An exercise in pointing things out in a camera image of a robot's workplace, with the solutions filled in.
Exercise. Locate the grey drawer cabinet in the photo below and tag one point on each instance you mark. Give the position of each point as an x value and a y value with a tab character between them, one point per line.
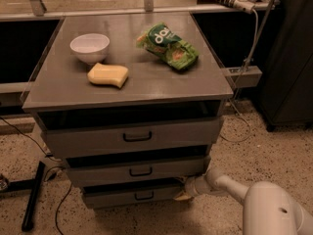
87	118

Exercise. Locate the yellow sponge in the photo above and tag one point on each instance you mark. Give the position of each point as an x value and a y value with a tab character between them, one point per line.
108	75

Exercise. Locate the grey bottom drawer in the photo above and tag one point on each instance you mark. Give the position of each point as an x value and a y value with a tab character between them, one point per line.
113	195

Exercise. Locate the grey metal rail frame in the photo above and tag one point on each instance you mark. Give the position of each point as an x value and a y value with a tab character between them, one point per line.
130	7

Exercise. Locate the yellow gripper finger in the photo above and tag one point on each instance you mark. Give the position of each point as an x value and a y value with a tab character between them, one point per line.
183	197

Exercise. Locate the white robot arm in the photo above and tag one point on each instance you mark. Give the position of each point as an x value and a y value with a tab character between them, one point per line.
268	209

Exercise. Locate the grey drawer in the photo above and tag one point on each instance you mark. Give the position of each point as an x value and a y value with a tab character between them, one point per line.
113	195
135	137
137	171

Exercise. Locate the white bowl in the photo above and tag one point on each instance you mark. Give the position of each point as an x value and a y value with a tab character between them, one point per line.
90	48

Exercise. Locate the grey middle drawer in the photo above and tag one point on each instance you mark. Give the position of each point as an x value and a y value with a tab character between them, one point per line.
137	171

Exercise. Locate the grey top drawer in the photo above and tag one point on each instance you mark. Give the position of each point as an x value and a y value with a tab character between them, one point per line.
135	137

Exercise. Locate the black metal stand foot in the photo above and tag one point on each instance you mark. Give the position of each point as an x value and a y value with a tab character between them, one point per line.
33	186

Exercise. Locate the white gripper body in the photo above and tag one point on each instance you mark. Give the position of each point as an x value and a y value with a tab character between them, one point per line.
195	187

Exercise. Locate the green chip bag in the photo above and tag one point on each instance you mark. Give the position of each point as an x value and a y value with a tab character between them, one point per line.
169	47

